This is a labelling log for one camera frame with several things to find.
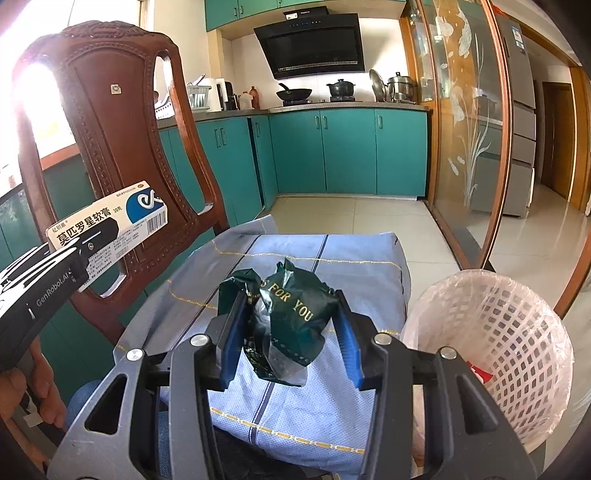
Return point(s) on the white and blue medicine box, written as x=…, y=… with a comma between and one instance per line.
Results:
x=138, y=207

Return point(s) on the orange bottle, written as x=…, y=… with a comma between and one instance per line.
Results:
x=254, y=98

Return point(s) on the teal kitchen cabinets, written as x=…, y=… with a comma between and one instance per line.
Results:
x=258, y=11
x=346, y=152

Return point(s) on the steel stock pot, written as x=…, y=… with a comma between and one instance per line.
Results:
x=402, y=88

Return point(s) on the blue quilted cloth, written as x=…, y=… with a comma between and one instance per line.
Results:
x=286, y=258

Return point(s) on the dark green foil wrapper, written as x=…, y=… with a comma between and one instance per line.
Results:
x=286, y=323

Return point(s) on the teal lower kitchen cabinets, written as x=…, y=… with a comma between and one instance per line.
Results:
x=346, y=152

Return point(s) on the person's legs in jeans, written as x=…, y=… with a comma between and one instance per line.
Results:
x=81, y=402

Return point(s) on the brown wooden door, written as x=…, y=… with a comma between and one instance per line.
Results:
x=561, y=138

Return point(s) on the person's left hand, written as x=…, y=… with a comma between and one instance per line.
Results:
x=46, y=387

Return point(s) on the pink lattice waste basket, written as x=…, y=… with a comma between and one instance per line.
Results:
x=508, y=323

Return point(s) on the wood framed glass sliding door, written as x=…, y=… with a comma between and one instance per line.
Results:
x=461, y=138

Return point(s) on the silver refrigerator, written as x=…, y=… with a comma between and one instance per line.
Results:
x=519, y=115

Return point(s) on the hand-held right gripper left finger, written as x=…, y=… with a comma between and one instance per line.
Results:
x=231, y=353

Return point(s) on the black range hood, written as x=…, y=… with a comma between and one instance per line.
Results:
x=314, y=46

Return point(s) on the teal upper kitchen cabinets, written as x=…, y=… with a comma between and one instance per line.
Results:
x=258, y=11

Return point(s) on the white kettle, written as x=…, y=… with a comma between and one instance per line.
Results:
x=216, y=94

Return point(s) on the steel pot lid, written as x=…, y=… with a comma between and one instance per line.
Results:
x=377, y=85

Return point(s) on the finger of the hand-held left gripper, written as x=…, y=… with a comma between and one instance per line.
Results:
x=99, y=230

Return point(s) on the carved wooden chair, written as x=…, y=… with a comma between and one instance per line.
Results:
x=115, y=138

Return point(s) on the black cooking pot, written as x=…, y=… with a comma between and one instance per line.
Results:
x=341, y=89

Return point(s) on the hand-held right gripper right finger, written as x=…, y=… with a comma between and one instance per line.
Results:
x=351, y=357

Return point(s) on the dish rack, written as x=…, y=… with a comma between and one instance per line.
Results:
x=198, y=99

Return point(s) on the white jug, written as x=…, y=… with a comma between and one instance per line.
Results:
x=245, y=101

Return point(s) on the black wok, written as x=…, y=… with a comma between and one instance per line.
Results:
x=295, y=94

